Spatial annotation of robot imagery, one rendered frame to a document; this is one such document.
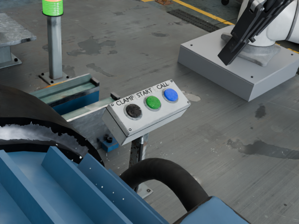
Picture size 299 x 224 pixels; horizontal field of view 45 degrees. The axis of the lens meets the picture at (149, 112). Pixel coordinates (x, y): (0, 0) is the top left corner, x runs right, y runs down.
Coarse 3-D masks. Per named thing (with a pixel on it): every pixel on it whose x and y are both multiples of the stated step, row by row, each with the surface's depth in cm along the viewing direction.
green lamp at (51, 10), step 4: (44, 0) 106; (60, 0) 107; (44, 4) 106; (48, 4) 106; (52, 4) 106; (56, 4) 106; (60, 4) 107; (44, 8) 107; (48, 8) 107; (52, 8) 107; (56, 8) 107; (60, 8) 108; (44, 12) 108; (48, 12) 107; (52, 12) 107; (56, 12) 108; (60, 12) 109
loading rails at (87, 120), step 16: (80, 80) 100; (96, 80) 100; (48, 96) 93; (64, 96) 94; (80, 96) 98; (96, 96) 102; (112, 96) 96; (64, 112) 96; (80, 112) 89; (96, 112) 89; (80, 128) 87; (96, 128) 92; (96, 144) 95; (112, 144) 96
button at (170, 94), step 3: (165, 90) 73; (168, 90) 73; (171, 90) 73; (174, 90) 74; (165, 93) 72; (168, 93) 72; (171, 93) 72; (174, 93) 73; (165, 96) 72; (168, 96) 72; (171, 96) 72; (174, 96) 72; (177, 96) 73; (168, 99) 72; (171, 99) 72; (174, 99) 72
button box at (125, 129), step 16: (128, 96) 69; (144, 96) 70; (160, 96) 72; (112, 112) 66; (144, 112) 68; (160, 112) 70; (176, 112) 72; (112, 128) 68; (128, 128) 64; (144, 128) 67
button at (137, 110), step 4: (132, 104) 67; (136, 104) 67; (128, 108) 66; (132, 108) 66; (136, 108) 67; (140, 108) 67; (128, 112) 66; (132, 112) 66; (136, 112) 66; (140, 112) 67; (132, 116) 66; (136, 116) 66
